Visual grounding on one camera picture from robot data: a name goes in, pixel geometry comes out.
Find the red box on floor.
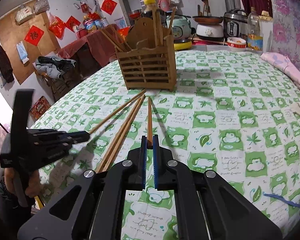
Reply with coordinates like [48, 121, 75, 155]
[30, 96, 51, 120]

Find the dark soy sauce bottle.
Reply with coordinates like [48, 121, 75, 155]
[142, 0, 164, 18]

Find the red white bowl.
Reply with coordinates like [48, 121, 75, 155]
[227, 37, 247, 52]

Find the white induction cooker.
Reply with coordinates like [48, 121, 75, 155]
[196, 24, 224, 41]

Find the wooden chopstick two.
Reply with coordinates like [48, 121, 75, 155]
[95, 94, 144, 173]

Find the black pressure cooker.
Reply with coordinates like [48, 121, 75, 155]
[223, 9, 248, 41]

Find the wooden chopstick one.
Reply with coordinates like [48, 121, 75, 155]
[89, 89, 146, 134]

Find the pink folded cloth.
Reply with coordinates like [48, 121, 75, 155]
[261, 52, 300, 88]

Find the mint green rice cooker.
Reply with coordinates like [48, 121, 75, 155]
[166, 15, 192, 43]

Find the wooden utensil holder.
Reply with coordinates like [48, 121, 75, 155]
[116, 17, 177, 91]

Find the wooden chopstick four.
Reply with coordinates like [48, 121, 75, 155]
[147, 96, 153, 149]

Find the brown frying pan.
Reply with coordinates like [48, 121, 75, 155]
[193, 16, 223, 25]

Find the chair with clothes pile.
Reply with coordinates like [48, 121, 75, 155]
[34, 55, 83, 102]

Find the person left hand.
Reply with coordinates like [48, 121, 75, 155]
[4, 168, 41, 198]

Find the red cloth covered table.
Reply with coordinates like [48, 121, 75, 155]
[58, 30, 115, 67]

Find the clear oil bottle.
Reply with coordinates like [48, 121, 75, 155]
[247, 7, 263, 51]

